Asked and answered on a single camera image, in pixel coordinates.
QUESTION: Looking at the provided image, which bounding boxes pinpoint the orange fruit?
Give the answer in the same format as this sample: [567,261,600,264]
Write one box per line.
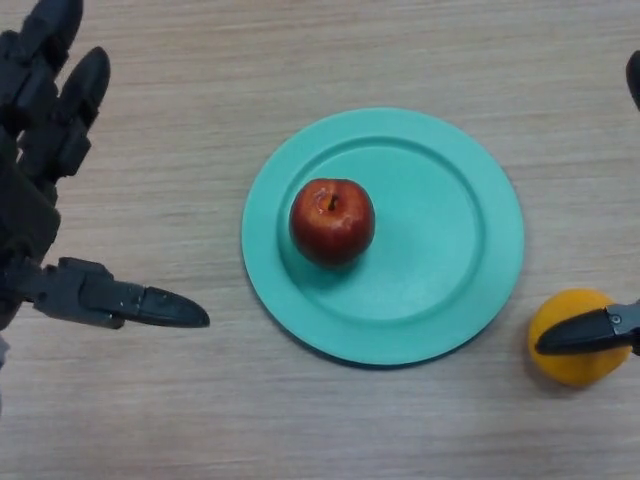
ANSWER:
[528,288,631,387]

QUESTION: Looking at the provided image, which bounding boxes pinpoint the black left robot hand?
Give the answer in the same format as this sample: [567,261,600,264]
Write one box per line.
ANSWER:
[0,0,211,331]

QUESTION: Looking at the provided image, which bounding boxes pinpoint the red apple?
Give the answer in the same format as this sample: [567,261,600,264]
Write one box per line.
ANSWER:
[289,177,376,267]

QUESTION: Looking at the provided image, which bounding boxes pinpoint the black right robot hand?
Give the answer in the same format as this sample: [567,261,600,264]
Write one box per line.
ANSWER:
[534,49,640,357]

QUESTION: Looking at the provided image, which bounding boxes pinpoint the green round plate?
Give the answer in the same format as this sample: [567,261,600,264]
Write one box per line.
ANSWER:
[241,106,525,369]

